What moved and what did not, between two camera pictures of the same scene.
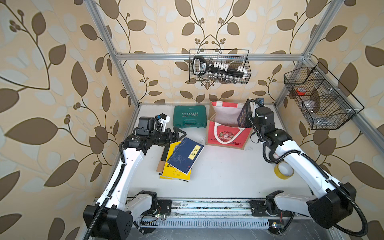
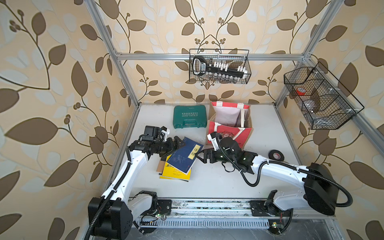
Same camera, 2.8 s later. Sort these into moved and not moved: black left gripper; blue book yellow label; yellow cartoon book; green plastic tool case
Moved: black left gripper
Not moved: blue book yellow label; green plastic tool case; yellow cartoon book
